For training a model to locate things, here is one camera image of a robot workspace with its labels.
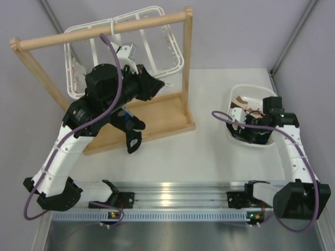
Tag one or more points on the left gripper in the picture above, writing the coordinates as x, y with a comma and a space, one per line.
148, 86

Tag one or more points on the white perforated sock basket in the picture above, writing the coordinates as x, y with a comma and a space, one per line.
254, 96

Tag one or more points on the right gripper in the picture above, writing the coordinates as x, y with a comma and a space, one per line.
247, 132

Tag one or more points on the black blue sports sock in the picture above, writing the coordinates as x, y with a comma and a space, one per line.
130, 125

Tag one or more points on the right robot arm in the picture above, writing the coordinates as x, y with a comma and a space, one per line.
290, 157

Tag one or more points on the white plastic clip hanger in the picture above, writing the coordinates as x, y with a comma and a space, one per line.
157, 48

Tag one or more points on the white sock with red trim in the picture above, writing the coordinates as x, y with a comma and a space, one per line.
77, 79

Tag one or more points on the wooden hanger rack stand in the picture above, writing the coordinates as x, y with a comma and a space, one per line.
165, 115

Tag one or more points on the white slotted cable duct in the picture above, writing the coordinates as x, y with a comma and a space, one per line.
159, 216

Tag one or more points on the aluminium mounting rail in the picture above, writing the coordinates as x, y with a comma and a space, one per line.
167, 196

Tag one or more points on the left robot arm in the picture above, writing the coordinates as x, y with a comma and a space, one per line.
103, 103

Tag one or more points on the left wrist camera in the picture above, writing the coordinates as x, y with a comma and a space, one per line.
126, 54

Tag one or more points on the beige brown sock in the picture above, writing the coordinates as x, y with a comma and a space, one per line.
242, 102

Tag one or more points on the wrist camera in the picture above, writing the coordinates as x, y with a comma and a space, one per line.
126, 54
237, 114

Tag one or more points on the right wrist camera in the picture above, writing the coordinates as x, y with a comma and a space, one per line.
237, 114

